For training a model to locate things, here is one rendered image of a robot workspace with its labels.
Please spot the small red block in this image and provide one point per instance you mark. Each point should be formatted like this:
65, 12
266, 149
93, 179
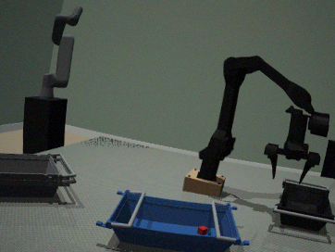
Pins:
202, 230

